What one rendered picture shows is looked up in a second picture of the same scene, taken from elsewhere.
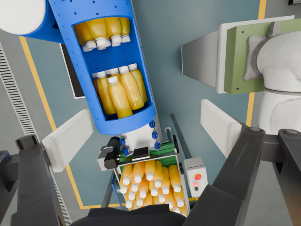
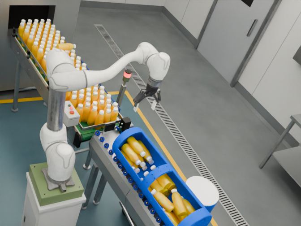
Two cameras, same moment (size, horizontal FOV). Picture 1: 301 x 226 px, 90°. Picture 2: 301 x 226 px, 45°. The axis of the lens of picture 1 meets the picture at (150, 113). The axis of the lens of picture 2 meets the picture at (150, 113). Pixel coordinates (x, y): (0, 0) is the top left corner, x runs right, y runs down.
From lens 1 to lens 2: 2.27 m
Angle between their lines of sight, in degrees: 39
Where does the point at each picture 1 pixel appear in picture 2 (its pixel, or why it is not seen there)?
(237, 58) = (75, 175)
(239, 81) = not seen: hidden behind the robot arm
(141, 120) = (124, 134)
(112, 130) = (137, 128)
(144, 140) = (107, 137)
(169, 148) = (84, 134)
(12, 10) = (199, 184)
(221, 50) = not seen: hidden behind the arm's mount
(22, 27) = (193, 179)
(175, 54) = not seen: outside the picture
